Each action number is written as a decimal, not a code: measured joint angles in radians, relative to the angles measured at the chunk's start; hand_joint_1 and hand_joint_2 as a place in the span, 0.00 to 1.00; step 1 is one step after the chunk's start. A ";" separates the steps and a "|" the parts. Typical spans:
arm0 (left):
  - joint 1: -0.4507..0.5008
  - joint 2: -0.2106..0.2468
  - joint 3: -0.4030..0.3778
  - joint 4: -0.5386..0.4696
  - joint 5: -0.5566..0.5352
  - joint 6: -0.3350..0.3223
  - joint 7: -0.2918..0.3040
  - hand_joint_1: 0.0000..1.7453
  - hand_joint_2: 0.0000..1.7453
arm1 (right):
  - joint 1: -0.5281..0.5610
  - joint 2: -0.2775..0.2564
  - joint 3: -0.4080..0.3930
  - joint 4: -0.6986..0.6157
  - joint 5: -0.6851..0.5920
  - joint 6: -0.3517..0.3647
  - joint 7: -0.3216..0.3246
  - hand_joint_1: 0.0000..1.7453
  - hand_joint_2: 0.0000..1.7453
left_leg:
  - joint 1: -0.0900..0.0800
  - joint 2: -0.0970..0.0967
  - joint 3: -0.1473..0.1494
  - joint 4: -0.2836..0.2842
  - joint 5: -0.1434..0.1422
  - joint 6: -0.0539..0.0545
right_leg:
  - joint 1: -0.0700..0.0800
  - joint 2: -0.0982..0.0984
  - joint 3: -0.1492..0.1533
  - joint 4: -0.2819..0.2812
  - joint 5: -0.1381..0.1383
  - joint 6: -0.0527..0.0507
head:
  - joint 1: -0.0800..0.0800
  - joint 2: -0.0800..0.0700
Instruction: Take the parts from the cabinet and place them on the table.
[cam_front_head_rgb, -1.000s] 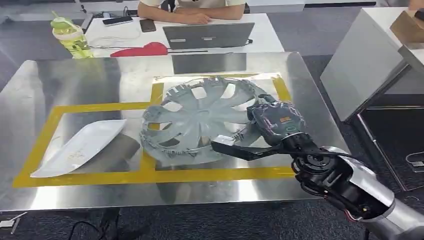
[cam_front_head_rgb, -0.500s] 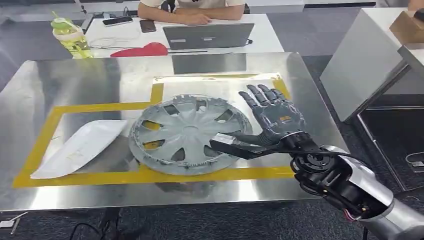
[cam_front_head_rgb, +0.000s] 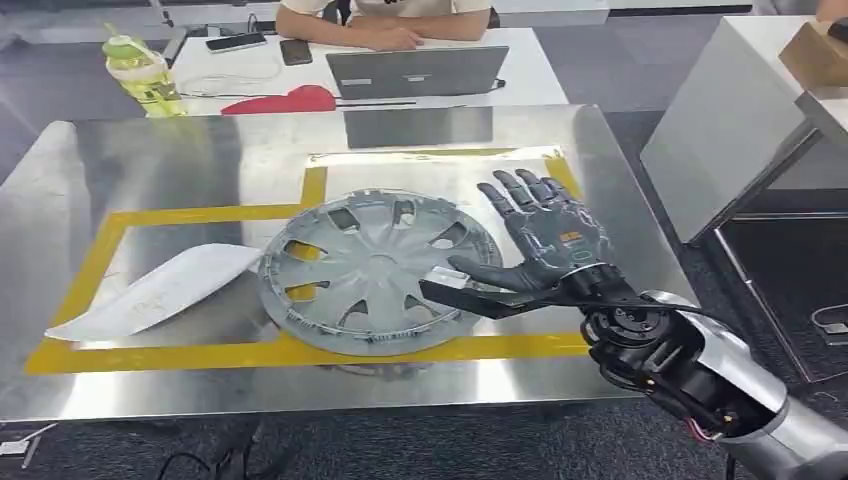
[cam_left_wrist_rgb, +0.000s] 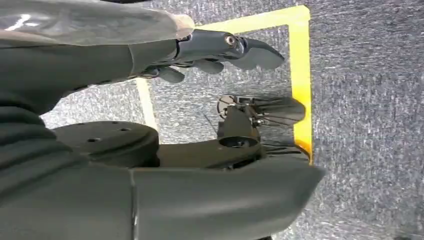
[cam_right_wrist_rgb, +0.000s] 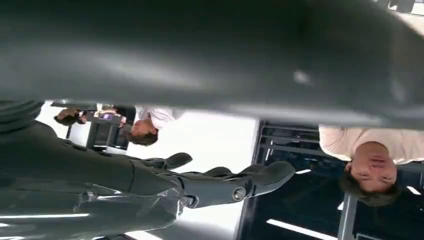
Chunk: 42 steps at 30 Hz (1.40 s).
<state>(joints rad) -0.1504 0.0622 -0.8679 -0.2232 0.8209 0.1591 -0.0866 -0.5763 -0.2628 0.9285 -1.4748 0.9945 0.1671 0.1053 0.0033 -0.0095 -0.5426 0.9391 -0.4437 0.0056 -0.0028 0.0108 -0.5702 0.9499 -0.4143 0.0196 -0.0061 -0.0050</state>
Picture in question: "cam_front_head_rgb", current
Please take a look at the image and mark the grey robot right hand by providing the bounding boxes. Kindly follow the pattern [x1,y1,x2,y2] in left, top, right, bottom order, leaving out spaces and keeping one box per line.
[447,168,614,296]

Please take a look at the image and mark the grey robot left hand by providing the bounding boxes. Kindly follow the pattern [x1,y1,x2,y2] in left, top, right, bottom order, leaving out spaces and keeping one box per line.
[221,427,283,480]

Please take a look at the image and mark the silver wheel hubcap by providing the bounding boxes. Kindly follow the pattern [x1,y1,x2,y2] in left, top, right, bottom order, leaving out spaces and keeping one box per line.
[256,188,505,359]

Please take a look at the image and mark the white desk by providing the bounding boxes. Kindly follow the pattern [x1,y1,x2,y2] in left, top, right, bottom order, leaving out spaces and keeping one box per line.
[168,26,571,119]

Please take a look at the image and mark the white curved plastic part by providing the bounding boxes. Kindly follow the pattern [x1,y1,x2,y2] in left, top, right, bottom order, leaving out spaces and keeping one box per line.
[44,243,264,344]

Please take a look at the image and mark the white panelled side table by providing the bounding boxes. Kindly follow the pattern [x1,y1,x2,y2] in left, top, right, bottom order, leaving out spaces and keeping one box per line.
[637,14,848,245]

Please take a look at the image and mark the grey laptop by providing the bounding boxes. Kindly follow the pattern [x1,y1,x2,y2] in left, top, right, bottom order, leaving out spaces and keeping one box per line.
[324,44,511,102]

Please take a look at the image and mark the person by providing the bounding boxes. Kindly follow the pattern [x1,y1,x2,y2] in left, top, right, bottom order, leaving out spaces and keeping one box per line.
[274,0,494,53]

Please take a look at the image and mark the red flat object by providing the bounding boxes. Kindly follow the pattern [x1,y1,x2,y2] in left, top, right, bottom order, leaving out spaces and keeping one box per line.
[219,84,339,117]

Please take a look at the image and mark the steel table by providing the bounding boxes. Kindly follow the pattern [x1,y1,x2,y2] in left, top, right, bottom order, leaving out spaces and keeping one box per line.
[0,103,700,425]

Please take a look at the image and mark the cardboard box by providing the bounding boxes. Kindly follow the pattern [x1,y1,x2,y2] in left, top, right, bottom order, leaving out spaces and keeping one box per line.
[778,18,848,92]

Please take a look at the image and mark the black phone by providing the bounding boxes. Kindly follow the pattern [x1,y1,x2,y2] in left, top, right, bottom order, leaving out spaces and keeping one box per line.
[278,37,315,68]
[203,31,270,56]

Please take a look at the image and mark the person's hand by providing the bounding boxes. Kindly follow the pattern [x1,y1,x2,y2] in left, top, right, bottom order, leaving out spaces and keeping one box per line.
[813,0,848,24]

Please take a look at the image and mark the yellow green drink bottle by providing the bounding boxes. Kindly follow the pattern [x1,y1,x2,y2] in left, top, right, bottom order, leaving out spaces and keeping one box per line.
[100,23,190,119]

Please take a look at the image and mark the yellow table tape frame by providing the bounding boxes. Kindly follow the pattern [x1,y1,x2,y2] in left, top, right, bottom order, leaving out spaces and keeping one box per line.
[25,146,592,378]

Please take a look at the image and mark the black panel with steel frame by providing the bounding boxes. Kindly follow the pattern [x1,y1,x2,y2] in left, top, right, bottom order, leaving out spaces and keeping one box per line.
[710,210,848,387]

